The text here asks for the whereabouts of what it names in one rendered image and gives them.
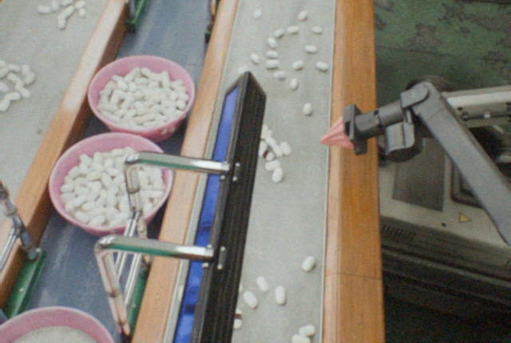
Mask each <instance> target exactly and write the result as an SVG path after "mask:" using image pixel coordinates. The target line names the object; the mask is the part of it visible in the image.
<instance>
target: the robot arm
mask: <svg viewBox="0 0 511 343"><path fill-rule="evenodd" d="M401 96H402V99H401V100H400V101H396V102H394V103H392V104H387V105H385V106H382V107H380V108H377V109H374V110H371V111H369V112H365V113H362V112H361V111H360V110H359V108H358V107H357V105H356V104H351V105H349V106H348V107H345V108H344V109H343V116H341V117H340V118H339V119H338V120H337V121H336V122H335V124H334V125H333V126H332V127H331V129H330V130H329V131H328V132H326V133H325V134H324V135H323V136H322V137H321V138H320V139H319V142H320V143H321V144H325V145H338V146H342V147H346V148H353V152H354V154H355V155H356V156H360V155H364V154H367V141H368V140H369V139H371V138H374V137H376V136H381V135H383V136H384V144H385V152H386V158H387V159H388V160H389V161H391V162H396V163H401V162H406V161H409V160H412V159H413V158H414V157H415V155H417V154H419V153H421V152H422V133H423V129H422V126H423V125H425V126H426V128H427V129H428V131H429V132H430V133H431V134H432V136H433V137H434V139H435V140H436V141H437V142H438V143H439V144H440V146H441V147H442V149H443V151H444V152H445V154H446V155H447V156H448V158H449V159H450V162H451V164H452V165H453V166H454V167H455V169H456V170H457V172H458V174H459V175H460V177H461V178H462V179H463V181H464V182H465V184H466V186H467V187H468V188H469V189H470V190H471V191H472V193H473V195H474V196H475V198H476V199H477V201H478V202H479V203H480V205H481V207H482V208H483V210H484V211H485V213H486V214H487V215H488V216H489V219H490V221H491V222H492V224H493V225H494V226H495V227H496V228H497V232H498V234H499V235H500V236H501V238H502V240H503V241H504V242H505V243H506V244H507V245H509V246H510V253H511V186H510V184H509V182H508V181H507V180H506V178H505V177H504V176H503V175H502V174H501V172H499V171H498V169H497V168H496V166H495V165H494V164H493V161H491V159H490V158H489V156H488V155H487V154H486V152H485V151H484V149H483V148H482V147H481V145H480V144H479V143H478V142H477V140H476V139H475V138H474V136H473V135H471V133H470V132H469V130H468V129H467V128H466V126H465V125H464V124H463V122H462V121H461V119H460V117H459V116H458V115H457V113H456V111H455V110H454V108H453V107H452V105H451V104H450V103H449V101H448V100H447V99H446V98H444V96H443V95H442V94H440V92H439V91H438V90H437V89H436V88H435V87H434V86H432V85H431V84H430V83H426V82H423V83H420V84H418V85H416V86H414V87H413V88H412V89H411V90H409V91H407V92H405V93H402V94H401Z"/></svg>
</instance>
